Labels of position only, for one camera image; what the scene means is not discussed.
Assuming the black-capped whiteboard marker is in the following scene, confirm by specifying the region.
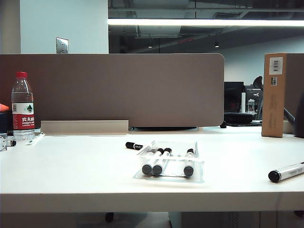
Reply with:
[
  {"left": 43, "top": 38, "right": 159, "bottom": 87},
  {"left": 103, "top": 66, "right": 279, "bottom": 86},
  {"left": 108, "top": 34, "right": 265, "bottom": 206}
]
[
  {"left": 142, "top": 148, "right": 164, "bottom": 176},
  {"left": 268, "top": 161, "right": 304, "bottom": 183},
  {"left": 183, "top": 148, "right": 195, "bottom": 177},
  {"left": 125, "top": 142, "right": 144, "bottom": 151},
  {"left": 152, "top": 147, "right": 172, "bottom": 176}
]

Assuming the clear plastic packaging tray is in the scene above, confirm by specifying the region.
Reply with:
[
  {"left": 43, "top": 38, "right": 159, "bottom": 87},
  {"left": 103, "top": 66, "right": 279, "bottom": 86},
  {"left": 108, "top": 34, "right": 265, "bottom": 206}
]
[{"left": 132, "top": 140, "right": 205, "bottom": 183}]

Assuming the tall cardboard box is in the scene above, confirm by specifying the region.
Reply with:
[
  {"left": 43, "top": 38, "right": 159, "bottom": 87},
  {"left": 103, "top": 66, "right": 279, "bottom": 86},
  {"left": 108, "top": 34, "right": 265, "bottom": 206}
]
[{"left": 261, "top": 52, "right": 287, "bottom": 138}]

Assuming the black oval base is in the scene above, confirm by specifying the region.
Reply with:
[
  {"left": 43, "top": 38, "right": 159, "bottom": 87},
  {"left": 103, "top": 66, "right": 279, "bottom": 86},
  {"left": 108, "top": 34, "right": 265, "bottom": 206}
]
[{"left": 133, "top": 126, "right": 198, "bottom": 132}]

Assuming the brown desk partition panel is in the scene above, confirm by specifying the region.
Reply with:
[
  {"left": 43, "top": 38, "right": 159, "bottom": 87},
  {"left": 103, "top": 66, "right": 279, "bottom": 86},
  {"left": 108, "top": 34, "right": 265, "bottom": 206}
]
[{"left": 0, "top": 53, "right": 225, "bottom": 129}]

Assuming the black computer monitor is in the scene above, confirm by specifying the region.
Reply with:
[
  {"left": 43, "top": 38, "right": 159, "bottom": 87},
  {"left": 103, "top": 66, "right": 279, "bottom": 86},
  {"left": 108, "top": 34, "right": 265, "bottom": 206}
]
[{"left": 224, "top": 81, "right": 245, "bottom": 113}]

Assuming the black round cushion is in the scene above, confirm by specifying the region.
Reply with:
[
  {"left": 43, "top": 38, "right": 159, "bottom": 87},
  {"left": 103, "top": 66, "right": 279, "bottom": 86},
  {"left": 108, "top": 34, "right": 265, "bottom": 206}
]
[{"left": 224, "top": 112, "right": 254, "bottom": 124}]

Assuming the long ceiling light strip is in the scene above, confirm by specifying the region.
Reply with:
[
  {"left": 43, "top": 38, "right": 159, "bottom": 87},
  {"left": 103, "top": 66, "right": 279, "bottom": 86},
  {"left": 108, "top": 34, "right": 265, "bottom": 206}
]
[{"left": 108, "top": 18, "right": 304, "bottom": 27}]

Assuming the small glass jar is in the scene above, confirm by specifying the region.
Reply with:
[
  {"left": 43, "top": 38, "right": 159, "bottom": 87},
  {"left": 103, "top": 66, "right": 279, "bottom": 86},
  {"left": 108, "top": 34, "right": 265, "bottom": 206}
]
[{"left": 247, "top": 97, "right": 256, "bottom": 113}]

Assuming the black office chair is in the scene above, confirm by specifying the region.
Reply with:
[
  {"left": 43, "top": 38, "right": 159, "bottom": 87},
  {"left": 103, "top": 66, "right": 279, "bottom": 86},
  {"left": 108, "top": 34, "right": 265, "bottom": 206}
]
[{"left": 252, "top": 76, "right": 264, "bottom": 122}]

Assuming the red-label water bottle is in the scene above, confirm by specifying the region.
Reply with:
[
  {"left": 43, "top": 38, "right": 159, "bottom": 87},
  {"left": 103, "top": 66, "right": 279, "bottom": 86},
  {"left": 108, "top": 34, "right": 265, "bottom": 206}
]
[{"left": 11, "top": 71, "right": 36, "bottom": 141}]

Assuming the dark blue bag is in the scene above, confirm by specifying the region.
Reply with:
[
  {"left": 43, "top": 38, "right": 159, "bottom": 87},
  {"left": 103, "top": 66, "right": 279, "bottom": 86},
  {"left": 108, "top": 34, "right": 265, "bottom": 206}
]
[{"left": 0, "top": 111, "right": 14, "bottom": 133}]

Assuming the brown side partition panel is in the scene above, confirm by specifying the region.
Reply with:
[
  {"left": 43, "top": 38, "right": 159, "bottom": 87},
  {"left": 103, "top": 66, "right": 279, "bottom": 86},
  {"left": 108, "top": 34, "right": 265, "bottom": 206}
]
[{"left": 284, "top": 53, "right": 304, "bottom": 121}]

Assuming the beige cable tray cover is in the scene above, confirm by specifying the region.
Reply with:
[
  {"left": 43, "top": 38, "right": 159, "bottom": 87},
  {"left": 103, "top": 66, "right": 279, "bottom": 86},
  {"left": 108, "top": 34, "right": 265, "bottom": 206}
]
[{"left": 40, "top": 120, "right": 130, "bottom": 136}]

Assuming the metal wall switch plate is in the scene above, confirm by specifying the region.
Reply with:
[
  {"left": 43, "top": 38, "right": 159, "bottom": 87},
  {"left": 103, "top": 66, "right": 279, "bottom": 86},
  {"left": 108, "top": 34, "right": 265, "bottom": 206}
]
[{"left": 56, "top": 37, "right": 69, "bottom": 54}]

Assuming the silver metal bracket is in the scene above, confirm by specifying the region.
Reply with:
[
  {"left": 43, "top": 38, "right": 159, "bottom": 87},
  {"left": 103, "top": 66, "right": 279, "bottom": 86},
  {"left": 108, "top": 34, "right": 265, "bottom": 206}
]
[{"left": 0, "top": 132, "right": 8, "bottom": 152}]

